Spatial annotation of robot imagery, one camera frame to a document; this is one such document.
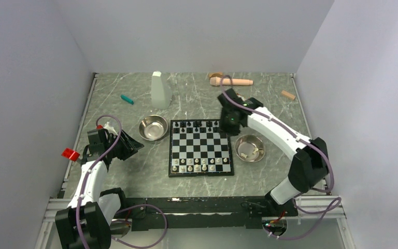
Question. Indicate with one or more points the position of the black and white chessboard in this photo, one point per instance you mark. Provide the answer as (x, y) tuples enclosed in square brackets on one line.
[(198, 148)]

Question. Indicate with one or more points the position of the grey plastic bottle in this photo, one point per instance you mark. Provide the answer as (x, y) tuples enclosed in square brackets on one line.
[(161, 94)]

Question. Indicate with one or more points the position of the red lego brick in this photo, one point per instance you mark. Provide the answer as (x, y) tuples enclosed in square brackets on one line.
[(70, 154)]

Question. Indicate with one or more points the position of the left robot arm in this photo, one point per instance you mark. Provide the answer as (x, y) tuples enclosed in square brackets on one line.
[(85, 223)]

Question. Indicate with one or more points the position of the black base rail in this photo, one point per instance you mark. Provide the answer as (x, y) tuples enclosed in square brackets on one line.
[(249, 212)]

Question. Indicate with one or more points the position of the round wooden disc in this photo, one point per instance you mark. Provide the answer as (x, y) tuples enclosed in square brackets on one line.
[(215, 74)]

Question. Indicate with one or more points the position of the empty steel bowl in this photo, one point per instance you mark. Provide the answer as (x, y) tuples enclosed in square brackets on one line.
[(153, 128)]

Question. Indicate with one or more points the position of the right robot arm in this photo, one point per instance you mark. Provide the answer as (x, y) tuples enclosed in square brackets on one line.
[(309, 157)]

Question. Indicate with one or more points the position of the teal plastic block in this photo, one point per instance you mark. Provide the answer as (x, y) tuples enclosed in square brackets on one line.
[(127, 99)]

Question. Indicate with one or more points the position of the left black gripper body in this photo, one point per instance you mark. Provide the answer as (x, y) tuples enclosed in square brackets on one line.
[(124, 149)]

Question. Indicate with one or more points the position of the steel bowl with chess pieces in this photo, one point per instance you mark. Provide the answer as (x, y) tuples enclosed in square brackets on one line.
[(250, 148)]

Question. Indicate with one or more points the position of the small wooden block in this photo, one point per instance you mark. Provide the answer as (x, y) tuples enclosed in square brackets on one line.
[(288, 95)]

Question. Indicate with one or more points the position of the beige toy microphone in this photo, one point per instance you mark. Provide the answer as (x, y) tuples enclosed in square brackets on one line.
[(215, 81)]

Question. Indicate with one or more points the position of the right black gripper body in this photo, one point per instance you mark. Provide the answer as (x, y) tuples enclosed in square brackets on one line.
[(228, 126)]

